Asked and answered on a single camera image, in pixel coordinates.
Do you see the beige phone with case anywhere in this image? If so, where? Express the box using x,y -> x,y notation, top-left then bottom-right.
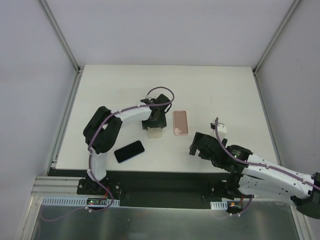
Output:
147,127 -> 163,139

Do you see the pink phone case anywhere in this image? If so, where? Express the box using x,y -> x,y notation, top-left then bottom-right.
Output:
173,110 -> 189,136

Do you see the blue smartphone black screen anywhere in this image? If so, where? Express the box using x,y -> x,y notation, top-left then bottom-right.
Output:
114,140 -> 145,164

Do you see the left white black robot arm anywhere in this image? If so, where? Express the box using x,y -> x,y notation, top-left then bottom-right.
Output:
83,94 -> 175,195

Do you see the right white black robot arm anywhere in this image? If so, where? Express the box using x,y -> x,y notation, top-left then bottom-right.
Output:
189,132 -> 320,219

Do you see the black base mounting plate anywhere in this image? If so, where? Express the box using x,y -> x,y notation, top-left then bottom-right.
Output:
47,167 -> 256,208

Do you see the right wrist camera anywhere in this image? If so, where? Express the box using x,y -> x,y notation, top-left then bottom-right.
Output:
210,122 -> 227,141

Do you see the right white cable duct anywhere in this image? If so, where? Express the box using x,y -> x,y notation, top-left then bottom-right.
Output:
210,200 -> 228,211

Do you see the white cable duct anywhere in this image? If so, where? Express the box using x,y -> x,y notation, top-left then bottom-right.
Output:
210,200 -> 228,211
42,196 -> 120,208

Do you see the aluminium front rail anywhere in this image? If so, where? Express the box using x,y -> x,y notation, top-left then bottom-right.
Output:
31,175 -> 83,196

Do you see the left white cable duct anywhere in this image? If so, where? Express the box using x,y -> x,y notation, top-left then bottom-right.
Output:
42,196 -> 120,208

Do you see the left aluminium frame post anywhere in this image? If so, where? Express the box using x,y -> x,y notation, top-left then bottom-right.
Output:
37,0 -> 85,74

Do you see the aluminium frame post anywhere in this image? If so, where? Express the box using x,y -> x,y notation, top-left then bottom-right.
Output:
251,0 -> 302,76
37,0 -> 85,74

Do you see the right aluminium frame post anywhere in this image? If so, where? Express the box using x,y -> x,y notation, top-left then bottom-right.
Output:
251,0 -> 302,76

